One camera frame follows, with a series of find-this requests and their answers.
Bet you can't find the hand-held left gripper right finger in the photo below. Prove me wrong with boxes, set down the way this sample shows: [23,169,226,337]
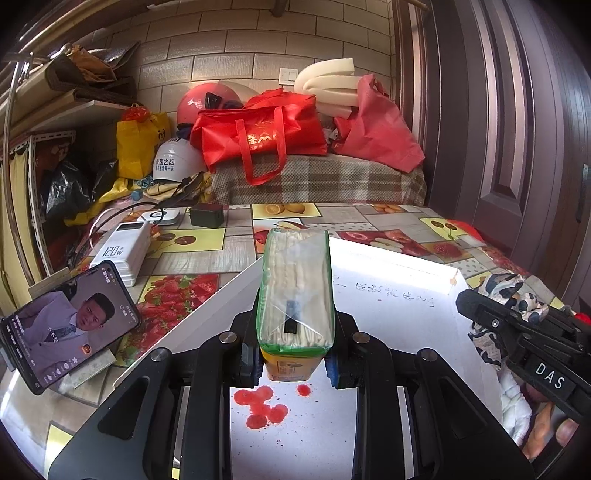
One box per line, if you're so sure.
[324,309,536,480]

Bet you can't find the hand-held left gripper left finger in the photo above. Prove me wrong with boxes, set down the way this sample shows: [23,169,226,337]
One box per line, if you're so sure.
[48,310,265,480]

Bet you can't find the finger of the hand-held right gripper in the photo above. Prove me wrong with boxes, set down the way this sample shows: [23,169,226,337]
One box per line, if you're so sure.
[455,288,555,356]

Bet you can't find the black and white patterned cloth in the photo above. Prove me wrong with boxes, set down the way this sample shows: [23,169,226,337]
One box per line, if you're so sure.
[468,272,564,365]

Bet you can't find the green-edged tissue pack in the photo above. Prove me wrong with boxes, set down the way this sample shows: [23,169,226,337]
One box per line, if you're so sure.
[255,228,337,383]

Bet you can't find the person's right hand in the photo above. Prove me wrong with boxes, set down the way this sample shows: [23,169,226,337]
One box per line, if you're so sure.
[522,401,580,460]

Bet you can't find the red cloth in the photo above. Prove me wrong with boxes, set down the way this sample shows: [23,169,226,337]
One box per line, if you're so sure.
[450,220,485,241]

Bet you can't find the black power adapter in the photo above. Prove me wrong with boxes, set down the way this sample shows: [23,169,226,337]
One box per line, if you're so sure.
[190,203,225,228]

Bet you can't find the white power bank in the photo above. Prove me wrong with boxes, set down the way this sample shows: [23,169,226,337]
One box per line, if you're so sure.
[89,222,153,288]

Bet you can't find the black smartphone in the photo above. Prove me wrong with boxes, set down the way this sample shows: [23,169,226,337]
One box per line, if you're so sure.
[0,260,142,395]

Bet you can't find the plaid cloth-covered bench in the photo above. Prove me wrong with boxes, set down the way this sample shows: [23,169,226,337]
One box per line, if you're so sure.
[210,152,428,206]

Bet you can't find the brown wooden door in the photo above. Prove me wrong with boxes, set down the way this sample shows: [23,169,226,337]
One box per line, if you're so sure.
[392,0,591,324]

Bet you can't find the white helmet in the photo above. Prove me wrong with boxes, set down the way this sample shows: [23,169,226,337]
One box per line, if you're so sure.
[152,137,208,183]

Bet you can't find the yellow crumpled cloth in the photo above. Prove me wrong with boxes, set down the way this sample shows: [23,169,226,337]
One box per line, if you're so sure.
[65,178,139,227]

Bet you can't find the plain red fabric bag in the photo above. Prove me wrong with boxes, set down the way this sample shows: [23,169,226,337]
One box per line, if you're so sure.
[333,74,426,174]

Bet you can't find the yellow shopping bag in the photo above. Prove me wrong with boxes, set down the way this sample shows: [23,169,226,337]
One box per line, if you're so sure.
[115,111,171,181]

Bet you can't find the black plastic bag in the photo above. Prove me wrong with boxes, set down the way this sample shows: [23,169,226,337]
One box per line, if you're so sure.
[39,159,118,217]

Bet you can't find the red helmet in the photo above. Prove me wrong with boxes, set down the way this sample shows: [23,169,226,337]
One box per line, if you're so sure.
[177,84,243,127]

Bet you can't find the white foam rolls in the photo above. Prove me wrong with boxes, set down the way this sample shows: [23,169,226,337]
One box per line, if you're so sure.
[294,58,365,118]

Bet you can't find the metal storage shelf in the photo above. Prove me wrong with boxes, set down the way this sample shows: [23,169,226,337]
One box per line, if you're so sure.
[0,41,139,287]

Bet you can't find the woven basket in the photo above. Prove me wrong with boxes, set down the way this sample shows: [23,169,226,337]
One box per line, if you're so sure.
[44,41,139,93]

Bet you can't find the white wireless charger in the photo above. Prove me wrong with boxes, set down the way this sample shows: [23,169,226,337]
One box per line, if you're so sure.
[139,208,182,226]

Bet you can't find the black cable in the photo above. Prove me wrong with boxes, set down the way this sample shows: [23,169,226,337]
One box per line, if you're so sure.
[69,200,167,268]

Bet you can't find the red tote bag with handles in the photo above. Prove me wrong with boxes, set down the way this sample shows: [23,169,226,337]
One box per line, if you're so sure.
[190,88,328,186]

